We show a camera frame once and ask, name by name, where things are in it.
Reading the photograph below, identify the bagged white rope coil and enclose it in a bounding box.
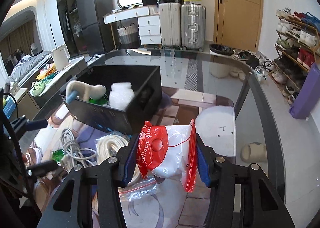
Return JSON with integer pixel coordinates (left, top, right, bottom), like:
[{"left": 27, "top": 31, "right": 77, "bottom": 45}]
[{"left": 94, "top": 133, "right": 141, "bottom": 186}]

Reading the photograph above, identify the white charging cable bundle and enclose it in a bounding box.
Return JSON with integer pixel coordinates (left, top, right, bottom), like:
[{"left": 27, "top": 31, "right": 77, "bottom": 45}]
[{"left": 60, "top": 127, "right": 101, "bottom": 168}]

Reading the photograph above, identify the red white balloon glue bag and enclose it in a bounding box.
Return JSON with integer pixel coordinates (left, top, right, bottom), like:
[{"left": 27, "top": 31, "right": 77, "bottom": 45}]
[{"left": 136, "top": 119, "right": 197, "bottom": 193}]

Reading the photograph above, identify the white plush toy blue hat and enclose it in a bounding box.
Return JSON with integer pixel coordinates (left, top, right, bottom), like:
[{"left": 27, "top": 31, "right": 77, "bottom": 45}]
[{"left": 65, "top": 80, "right": 106, "bottom": 104}]

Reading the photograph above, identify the green white snack packet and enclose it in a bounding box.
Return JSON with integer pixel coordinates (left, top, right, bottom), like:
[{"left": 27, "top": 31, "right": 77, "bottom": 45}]
[{"left": 89, "top": 95, "right": 110, "bottom": 106}]

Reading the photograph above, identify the white foam wrap piece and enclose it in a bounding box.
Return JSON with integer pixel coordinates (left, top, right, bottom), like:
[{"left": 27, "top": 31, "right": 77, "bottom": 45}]
[{"left": 109, "top": 82, "right": 135, "bottom": 110}]

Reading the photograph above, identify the grey side cabinet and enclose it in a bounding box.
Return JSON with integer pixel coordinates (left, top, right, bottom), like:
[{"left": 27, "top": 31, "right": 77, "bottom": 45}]
[{"left": 15, "top": 56, "right": 87, "bottom": 119}]

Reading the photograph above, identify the beige slipper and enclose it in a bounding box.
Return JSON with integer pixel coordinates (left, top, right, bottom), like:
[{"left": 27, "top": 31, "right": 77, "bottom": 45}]
[{"left": 240, "top": 142, "right": 267, "bottom": 163}]

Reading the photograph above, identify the bed with grey bedding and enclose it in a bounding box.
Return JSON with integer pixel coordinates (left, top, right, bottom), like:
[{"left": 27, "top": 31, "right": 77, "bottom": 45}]
[{"left": 5, "top": 51, "right": 52, "bottom": 86}]

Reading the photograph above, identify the black cardboard box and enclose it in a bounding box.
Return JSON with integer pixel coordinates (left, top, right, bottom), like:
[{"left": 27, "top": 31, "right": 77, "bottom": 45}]
[{"left": 60, "top": 65, "right": 162, "bottom": 135}]

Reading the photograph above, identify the white electric kettle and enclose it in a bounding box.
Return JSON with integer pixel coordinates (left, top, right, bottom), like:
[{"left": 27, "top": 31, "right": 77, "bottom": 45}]
[{"left": 50, "top": 44, "right": 69, "bottom": 71}]

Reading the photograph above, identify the striped woven basket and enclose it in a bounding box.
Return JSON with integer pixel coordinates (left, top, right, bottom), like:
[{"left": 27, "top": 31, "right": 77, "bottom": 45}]
[{"left": 117, "top": 23, "right": 139, "bottom": 48}]

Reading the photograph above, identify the purple bag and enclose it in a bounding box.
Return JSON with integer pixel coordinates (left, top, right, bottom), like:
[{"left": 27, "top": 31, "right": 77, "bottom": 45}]
[{"left": 289, "top": 63, "right": 319, "bottom": 119}]

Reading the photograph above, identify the white drawer desk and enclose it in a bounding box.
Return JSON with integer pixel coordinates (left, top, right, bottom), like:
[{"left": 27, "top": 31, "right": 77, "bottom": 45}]
[{"left": 103, "top": 5, "right": 162, "bottom": 46}]

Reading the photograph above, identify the black refrigerator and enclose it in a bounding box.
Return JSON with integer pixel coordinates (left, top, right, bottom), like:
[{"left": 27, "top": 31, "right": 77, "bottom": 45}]
[{"left": 76, "top": 0, "right": 114, "bottom": 55}]

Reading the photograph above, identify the dark glass wardrobe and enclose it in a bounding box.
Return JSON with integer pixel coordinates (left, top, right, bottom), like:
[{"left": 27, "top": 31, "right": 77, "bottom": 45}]
[{"left": 57, "top": 0, "right": 87, "bottom": 57}]

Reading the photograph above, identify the white suitcase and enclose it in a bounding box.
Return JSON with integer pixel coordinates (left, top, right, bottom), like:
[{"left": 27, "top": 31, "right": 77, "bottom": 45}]
[{"left": 159, "top": 3, "right": 181, "bottom": 47}]

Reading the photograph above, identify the silver suitcase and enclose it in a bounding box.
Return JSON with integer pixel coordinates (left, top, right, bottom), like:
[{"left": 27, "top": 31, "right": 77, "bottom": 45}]
[{"left": 181, "top": 4, "right": 206, "bottom": 52}]

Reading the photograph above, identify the shoe rack with shoes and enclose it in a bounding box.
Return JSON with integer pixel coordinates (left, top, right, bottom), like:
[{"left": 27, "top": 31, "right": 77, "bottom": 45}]
[{"left": 271, "top": 8, "right": 319, "bottom": 105}]

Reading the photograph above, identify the wooden door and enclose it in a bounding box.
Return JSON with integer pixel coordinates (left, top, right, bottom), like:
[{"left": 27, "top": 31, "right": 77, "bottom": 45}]
[{"left": 214, "top": 0, "right": 263, "bottom": 51}]

